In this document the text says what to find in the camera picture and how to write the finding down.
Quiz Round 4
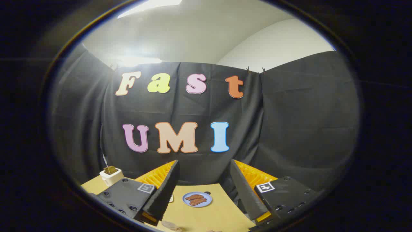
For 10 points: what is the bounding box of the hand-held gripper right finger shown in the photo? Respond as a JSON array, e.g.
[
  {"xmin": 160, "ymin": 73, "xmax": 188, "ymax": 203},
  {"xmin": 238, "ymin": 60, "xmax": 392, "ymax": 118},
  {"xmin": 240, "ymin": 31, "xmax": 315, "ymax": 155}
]
[{"xmin": 229, "ymin": 159, "xmax": 325, "ymax": 230}]

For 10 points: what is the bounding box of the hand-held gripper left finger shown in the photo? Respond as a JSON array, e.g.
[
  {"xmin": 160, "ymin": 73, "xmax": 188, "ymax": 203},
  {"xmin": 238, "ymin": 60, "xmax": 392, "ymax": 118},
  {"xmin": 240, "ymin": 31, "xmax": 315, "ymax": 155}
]
[{"xmin": 89, "ymin": 159, "xmax": 181, "ymax": 226}]

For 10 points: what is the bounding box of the round brown printed coaster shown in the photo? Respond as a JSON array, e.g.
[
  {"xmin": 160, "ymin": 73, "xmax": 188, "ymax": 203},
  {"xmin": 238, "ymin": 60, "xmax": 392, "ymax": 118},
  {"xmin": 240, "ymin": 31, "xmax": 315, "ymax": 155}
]
[{"xmin": 161, "ymin": 220, "xmax": 183, "ymax": 232}]

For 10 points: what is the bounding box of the small blue plate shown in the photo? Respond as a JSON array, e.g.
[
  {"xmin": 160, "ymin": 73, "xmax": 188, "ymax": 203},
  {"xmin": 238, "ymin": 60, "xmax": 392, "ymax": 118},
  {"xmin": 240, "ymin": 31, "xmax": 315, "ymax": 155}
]
[{"xmin": 182, "ymin": 191, "xmax": 213, "ymax": 208}]

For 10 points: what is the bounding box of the light wooden table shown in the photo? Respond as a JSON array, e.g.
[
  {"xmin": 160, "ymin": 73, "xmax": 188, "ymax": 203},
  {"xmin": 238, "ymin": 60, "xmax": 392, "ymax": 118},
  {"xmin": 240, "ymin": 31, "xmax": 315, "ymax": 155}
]
[{"xmin": 80, "ymin": 176, "xmax": 258, "ymax": 232}]

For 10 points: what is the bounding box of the white toaster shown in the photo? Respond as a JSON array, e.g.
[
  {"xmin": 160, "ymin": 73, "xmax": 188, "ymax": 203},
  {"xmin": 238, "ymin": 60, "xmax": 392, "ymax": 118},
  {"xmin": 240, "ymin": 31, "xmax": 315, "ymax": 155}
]
[{"xmin": 99, "ymin": 168, "xmax": 125, "ymax": 187}]

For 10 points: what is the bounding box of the black backdrop cloth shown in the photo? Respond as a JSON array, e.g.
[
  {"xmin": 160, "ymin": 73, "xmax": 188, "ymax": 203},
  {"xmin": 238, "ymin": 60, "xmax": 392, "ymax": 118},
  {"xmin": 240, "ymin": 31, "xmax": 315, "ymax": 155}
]
[{"xmin": 48, "ymin": 48, "xmax": 361, "ymax": 200}]

